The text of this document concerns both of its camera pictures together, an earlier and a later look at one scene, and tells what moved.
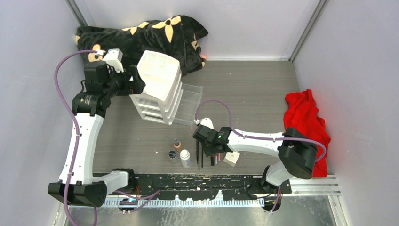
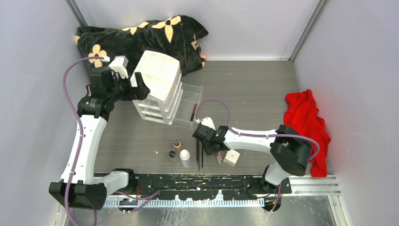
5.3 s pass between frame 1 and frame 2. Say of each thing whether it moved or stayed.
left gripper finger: moved
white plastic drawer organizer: stayed
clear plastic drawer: stayed
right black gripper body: stayed
